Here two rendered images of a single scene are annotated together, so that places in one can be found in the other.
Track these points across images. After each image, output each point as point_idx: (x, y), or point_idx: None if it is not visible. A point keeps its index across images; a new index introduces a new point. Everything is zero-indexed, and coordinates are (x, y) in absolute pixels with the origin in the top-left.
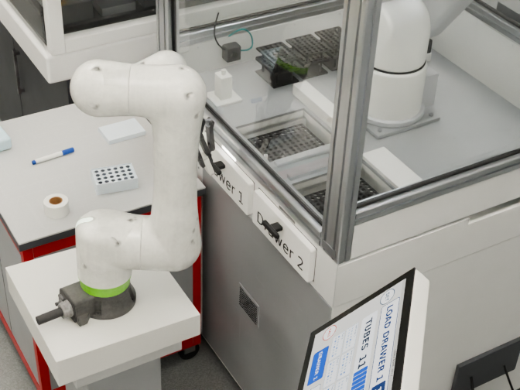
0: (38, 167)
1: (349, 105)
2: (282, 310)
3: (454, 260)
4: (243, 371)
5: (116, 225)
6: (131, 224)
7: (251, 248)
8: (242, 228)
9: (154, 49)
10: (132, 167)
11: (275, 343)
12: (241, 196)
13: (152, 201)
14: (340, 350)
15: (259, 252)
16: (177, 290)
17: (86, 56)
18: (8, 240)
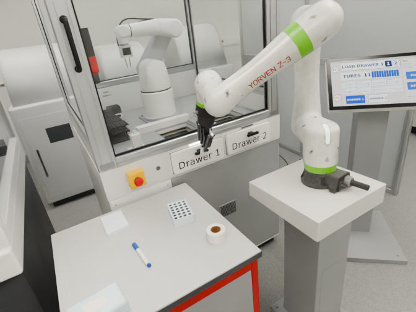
0: (154, 262)
1: (275, 31)
2: (251, 178)
3: None
4: None
5: (323, 119)
6: (318, 116)
7: (224, 176)
8: (215, 173)
9: (21, 207)
10: (172, 202)
11: (249, 202)
12: (218, 150)
13: (314, 97)
14: (353, 88)
15: (231, 170)
16: (296, 163)
17: (16, 233)
18: (223, 293)
